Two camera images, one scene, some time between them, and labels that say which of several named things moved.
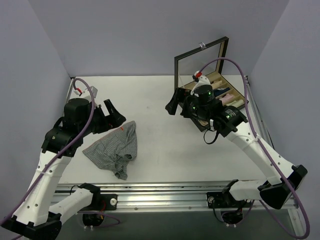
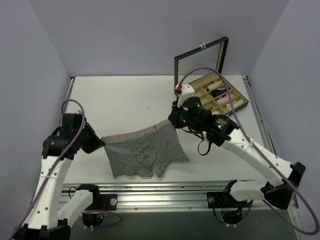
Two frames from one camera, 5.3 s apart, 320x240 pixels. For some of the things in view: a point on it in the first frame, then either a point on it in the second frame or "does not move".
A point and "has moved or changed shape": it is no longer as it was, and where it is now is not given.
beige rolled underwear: x=217 y=83 does not move
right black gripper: x=182 y=103 → x=175 y=118
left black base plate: x=106 y=202 does not move
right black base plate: x=219 y=200 does not move
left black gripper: x=103 y=119 → x=93 y=141
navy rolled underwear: x=216 y=92 does not move
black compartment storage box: x=209 y=59 does not move
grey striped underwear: x=115 y=151 has moved or changed shape
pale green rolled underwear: x=236 y=103 does not move
